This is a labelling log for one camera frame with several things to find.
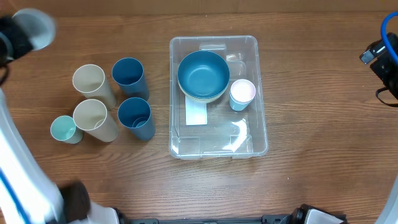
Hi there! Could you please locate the blue bowl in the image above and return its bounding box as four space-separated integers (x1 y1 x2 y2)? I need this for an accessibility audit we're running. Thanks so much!
177 50 231 100

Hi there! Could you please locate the tall beige cup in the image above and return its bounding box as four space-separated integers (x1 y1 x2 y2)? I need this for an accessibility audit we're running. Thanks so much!
72 64 117 110
73 99 119 142

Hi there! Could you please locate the small grey cup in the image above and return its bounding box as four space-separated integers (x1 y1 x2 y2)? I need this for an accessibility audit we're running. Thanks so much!
12 8 56 51

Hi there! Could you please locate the clear plastic storage bin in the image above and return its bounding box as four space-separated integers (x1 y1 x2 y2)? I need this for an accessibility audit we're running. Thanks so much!
169 35 268 159

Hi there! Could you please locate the small light blue cup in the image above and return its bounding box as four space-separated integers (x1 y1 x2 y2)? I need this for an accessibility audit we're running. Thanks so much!
229 91 254 111

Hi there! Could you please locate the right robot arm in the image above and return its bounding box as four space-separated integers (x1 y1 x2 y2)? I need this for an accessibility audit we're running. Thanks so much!
359 39 397 224

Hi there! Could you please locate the small pink cup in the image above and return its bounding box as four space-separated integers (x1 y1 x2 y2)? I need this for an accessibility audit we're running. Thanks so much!
230 79 256 104

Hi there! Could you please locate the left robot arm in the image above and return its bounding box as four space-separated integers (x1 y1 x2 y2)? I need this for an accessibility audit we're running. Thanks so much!
1 9 123 224

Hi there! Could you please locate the white label in bin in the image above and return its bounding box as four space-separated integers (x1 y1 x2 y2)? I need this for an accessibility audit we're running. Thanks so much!
185 96 208 126

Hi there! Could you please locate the cream bowl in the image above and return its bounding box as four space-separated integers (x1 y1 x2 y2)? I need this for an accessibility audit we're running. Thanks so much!
178 83 228 103

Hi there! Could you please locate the black rail at table edge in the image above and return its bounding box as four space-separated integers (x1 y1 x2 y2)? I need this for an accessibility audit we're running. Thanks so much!
118 203 348 224

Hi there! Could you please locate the tall dark blue cup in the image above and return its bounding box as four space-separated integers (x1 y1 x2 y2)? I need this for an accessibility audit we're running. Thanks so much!
111 57 149 101
118 97 155 141

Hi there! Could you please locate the small mint green cup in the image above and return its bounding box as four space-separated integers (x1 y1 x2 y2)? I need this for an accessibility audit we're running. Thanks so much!
50 115 83 144

